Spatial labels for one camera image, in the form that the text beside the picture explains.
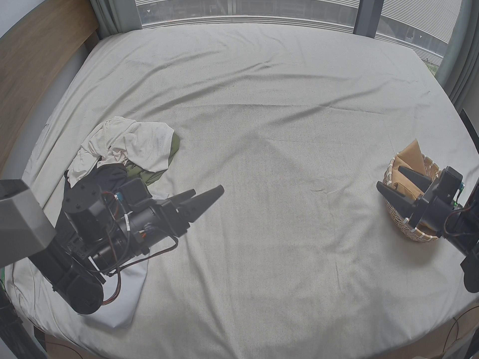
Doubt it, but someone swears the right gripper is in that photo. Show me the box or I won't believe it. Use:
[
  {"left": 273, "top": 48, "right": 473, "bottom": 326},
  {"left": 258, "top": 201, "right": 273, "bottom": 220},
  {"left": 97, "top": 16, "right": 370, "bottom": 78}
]
[{"left": 376, "top": 166, "right": 452, "bottom": 235}]

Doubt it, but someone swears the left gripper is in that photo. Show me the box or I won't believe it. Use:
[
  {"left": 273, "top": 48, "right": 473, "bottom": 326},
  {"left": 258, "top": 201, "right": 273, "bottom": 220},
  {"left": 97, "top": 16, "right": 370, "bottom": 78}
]
[{"left": 127, "top": 184, "right": 225, "bottom": 244}]

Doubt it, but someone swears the tan garment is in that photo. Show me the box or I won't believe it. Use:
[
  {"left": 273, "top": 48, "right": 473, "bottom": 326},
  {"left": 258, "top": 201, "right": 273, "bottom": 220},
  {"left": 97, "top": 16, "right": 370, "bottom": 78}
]
[{"left": 392, "top": 139, "right": 438, "bottom": 202}]

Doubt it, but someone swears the round woven basket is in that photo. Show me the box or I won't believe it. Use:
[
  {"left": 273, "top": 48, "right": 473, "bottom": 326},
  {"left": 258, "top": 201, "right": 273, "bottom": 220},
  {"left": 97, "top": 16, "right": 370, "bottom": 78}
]
[{"left": 382, "top": 153, "right": 450, "bottom": 243}]

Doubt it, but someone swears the olive green garment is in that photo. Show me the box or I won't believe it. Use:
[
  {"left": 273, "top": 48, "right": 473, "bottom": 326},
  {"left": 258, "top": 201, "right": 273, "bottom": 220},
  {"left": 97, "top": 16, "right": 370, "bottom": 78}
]
[{"left": 124, "top": 131, "right": 180, "bottom": 188}]

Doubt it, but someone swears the white garment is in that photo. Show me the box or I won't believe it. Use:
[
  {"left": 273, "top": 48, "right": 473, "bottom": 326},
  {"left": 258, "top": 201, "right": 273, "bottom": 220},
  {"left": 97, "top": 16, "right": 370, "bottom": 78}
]
[{"left": 68, "top": 116, "right": 176, "bottom": 187}]

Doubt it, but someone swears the black garment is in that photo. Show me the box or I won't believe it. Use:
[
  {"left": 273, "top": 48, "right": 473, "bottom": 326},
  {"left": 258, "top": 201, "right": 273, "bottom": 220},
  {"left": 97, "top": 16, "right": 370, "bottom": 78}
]
[{"left": 63, "top": 163, "right": 131, "bottom": 202}]

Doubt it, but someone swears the bed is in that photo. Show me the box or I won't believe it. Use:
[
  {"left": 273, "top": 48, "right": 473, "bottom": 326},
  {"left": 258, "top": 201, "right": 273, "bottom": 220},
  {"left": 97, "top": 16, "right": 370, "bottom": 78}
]
[{"left": 0, "top": 0, "right": 479, "bottom": 359}]

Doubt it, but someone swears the pale blue garment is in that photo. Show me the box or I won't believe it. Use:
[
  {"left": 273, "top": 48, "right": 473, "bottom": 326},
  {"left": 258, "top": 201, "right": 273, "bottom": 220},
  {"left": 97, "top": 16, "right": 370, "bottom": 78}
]
[{"left": 82, "top": 191, "right": 177, "bottom": 329}]

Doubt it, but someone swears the blue-green curtain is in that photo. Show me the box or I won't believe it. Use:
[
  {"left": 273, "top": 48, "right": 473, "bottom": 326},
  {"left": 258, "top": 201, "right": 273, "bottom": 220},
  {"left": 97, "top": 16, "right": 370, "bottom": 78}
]
[
  {"left": 436, "top": 0, "right": 479, "bottom": 112},
  {"left": 80, "top": 0, "right": 145, "bottom": 39}
]

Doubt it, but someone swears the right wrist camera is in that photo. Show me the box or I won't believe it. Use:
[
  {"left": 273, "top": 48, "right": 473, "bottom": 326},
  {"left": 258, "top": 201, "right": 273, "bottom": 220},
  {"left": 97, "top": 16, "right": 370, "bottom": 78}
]
[{"left": 441, "top": 166, "right": 465, "bottom": 205}]

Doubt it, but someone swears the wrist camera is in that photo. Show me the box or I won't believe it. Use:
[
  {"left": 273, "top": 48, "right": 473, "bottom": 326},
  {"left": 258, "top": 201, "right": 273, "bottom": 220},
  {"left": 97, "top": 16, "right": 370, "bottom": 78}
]
[
  {"left": 119, "top": 178, "right": 151, "bottom": 205},
  {"left": 441, "top": 166, "right": 465, "bottom": 205}
]

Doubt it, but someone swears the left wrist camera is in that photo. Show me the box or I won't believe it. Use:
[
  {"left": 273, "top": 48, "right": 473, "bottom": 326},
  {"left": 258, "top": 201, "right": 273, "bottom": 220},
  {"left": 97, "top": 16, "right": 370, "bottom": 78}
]
[{"left": 119, "top": 178, "right": 151, "bottom": 205}]

